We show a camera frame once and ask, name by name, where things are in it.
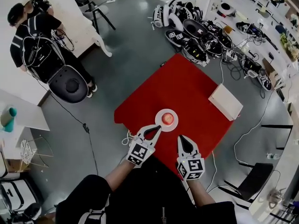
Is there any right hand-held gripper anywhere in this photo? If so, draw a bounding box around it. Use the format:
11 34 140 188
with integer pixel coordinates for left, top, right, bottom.
176 135 205 181

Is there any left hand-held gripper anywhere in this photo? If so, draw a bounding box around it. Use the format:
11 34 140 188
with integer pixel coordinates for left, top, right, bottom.
126 124 163 168

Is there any red apple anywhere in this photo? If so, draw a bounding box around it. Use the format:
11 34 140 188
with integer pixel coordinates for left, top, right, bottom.
162 113 174 125

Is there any white round plate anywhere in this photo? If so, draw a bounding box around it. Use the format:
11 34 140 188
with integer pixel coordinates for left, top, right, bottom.
155 108 179 133

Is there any person's left forearm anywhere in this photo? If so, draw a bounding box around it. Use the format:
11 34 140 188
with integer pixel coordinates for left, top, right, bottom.
105 160 138 192

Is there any person's right forearm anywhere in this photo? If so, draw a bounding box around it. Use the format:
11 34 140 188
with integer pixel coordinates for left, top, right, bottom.
185 180 217 206

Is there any person's black clothing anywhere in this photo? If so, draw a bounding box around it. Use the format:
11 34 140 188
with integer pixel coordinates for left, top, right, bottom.
55 157 238 224

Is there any red cloth covered table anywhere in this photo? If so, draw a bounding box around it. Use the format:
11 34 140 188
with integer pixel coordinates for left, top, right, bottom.
114 53 235 181

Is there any white rectangular box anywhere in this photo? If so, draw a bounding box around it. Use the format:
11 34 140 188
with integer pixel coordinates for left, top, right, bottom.
207 83 244 121

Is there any black chair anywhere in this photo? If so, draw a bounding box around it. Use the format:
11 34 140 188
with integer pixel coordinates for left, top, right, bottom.
218 162 274 204

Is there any white counter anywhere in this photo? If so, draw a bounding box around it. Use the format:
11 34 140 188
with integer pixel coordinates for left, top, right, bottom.
249 106 299 224

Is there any pile of black white gear bags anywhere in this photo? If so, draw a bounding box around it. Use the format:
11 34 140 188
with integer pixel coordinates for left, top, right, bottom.
151 0 236 67

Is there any white side table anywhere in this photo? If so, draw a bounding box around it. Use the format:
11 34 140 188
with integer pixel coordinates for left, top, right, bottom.
0 89 50 149

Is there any white ornate dresser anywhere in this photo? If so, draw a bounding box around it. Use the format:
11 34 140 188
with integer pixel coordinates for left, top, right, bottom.
23 0 113 58

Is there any black legged stool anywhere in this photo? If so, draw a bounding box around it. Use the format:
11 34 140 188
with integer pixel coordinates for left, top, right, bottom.
82 0 116 34

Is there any teal cylinder bottle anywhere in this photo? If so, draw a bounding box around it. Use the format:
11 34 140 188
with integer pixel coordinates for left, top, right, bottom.
0 106 18 133

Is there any cardboard box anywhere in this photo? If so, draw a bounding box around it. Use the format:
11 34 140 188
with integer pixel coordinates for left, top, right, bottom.
0 153 31 172

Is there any flower bouquet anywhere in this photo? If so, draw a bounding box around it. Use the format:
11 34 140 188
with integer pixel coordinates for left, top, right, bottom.
280 33 299 60

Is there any round white black device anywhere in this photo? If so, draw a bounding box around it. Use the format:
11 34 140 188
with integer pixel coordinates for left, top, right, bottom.
219 2 236 15

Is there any white hard case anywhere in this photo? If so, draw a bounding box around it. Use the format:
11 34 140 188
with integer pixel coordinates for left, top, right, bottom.
0 178 43 224

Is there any white shelving unit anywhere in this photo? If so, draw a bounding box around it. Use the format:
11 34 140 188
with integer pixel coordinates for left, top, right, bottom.
205 0 299 95

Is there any oval dresser mirror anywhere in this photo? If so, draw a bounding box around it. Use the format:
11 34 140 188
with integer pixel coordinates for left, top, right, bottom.
24 0 54 16

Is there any long white cable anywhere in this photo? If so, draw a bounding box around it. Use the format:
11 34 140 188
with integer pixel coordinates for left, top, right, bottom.
233 91 275 168

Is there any black metal table frame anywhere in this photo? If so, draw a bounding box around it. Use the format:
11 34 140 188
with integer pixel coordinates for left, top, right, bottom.
260 124 294 150

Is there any grey rope bundle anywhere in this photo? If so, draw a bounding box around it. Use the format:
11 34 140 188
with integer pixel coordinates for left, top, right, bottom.
267 187 287 209

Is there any white wire stool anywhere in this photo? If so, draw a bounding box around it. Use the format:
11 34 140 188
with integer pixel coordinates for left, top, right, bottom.
15 135 54 169

